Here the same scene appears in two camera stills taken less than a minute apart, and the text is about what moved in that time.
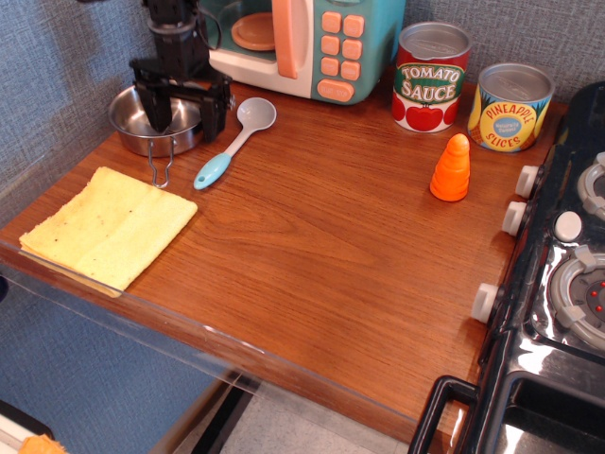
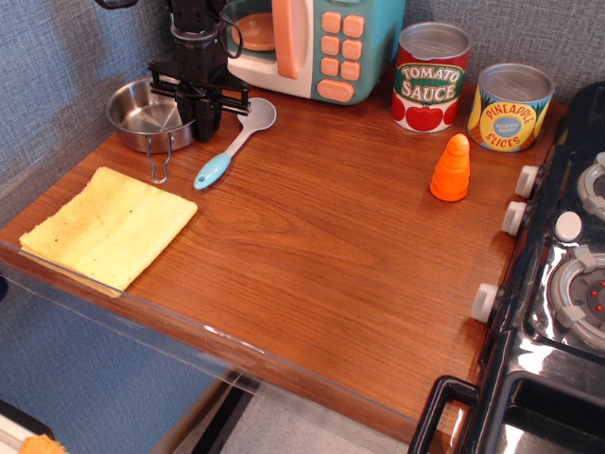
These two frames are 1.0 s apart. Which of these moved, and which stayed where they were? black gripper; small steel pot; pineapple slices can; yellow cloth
Moved: black gripper
Stayed: yellow cloth; small steel pot; pineapple slices can
